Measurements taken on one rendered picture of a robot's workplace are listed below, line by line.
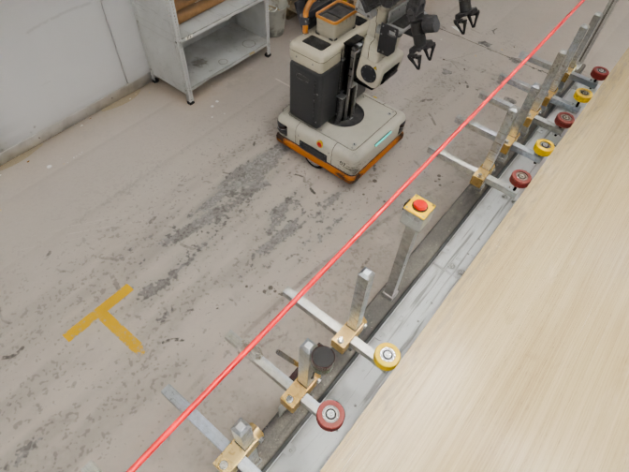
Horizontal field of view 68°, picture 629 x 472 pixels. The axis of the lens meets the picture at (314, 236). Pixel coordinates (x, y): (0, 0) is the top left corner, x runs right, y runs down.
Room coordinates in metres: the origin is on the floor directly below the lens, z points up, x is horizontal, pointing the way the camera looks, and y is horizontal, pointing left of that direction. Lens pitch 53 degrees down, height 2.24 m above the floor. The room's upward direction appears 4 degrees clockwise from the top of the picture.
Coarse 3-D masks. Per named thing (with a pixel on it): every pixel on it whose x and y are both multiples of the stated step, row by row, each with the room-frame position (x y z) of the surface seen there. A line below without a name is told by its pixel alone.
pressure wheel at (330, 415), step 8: (328, 400) 0.42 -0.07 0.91; (320, 408) 0.39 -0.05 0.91; (328, 408) 0.40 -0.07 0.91; (336, 408) 0.40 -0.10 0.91; (320, 416) 0.37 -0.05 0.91; (328, 416) 0.38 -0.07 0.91; (336, 416) 0.38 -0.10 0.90; (344, 416) 0.38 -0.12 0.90; (320, 424) 0.35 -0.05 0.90; (328, 424) 0.35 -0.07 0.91; (336, 424) 0.35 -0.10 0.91
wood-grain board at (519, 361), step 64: (576, 128) 1.72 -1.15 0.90; (576, 192) 1.31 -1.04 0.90; (512, 256) 0.98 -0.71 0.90; (576, 256) 1.00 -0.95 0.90; (448, 320) 0.70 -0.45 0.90; (512, 320) 0.72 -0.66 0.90; (576, 320) 0.73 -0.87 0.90; (384, 384) 0.48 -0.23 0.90; (448, 384) 0.49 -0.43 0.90; (512, 384) 0.51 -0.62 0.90; (576, 384) 0.52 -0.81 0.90; (384, 448) 0.30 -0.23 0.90; (448, 448) 0.32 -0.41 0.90; (512, 448) 0.33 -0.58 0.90; (576, 448) 0.34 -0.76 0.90
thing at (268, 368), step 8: (232, 336) 0.61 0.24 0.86; (232, 344) 0.59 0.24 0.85; (240, 344) 0.59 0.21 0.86; (256, 360) 0.54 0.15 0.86; (264, 360) 0.54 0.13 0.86; (264, 368) 0.52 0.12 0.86; (272, 368) 0.52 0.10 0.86; (272, 376) 0.49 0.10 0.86; (280, 376) 0.49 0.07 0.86; (280, 384) 0.47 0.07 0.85; (288, 384) 0.47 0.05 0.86; (304, 400) 0.43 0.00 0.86; (312, 400) 0.43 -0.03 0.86; (312, 408) 0.41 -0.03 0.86
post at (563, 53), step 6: (558, 54) 1.90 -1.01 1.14; (564, 54) 1.89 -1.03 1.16; (558, 60) 1.89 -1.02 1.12; (552, 66) 1.90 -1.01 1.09; (558, 66) 1.89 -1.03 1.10; (552, 72) 1.89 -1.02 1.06; (546, 78) 1.90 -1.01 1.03; (552, 78) 1.89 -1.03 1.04; (546, 84) 1.89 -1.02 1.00; (540, 90) 1.90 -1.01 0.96; (546, 90) 1.89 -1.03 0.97; (540, 96) 1.89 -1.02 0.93; (534, 102) 1.90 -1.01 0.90; (540, 102) 1.88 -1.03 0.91; (534, 108) 1.89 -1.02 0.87; (522, 126) 1.90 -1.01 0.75
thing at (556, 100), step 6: (498, 78) 2.22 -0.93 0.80; (504, 78) 2.20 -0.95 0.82; (510, 84) 2.18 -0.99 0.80; (516, 84) 2.16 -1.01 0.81; (522, 84) 2.14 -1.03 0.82; (528, 84) 2.15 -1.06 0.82; (522, 90) 2.14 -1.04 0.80; (528, 90) 2.12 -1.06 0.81; (552, 96) 2.06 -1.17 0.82; (558, 96) 2.06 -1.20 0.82; (552, 102) 2.04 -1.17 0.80; (558, 102) 2.03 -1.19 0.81; (564, 102) 2.02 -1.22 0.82; (570, 102) 2.02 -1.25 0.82; (564, 108) 2.00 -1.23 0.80; (570, 108) 1.99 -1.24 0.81; (576, 108) 1.98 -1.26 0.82
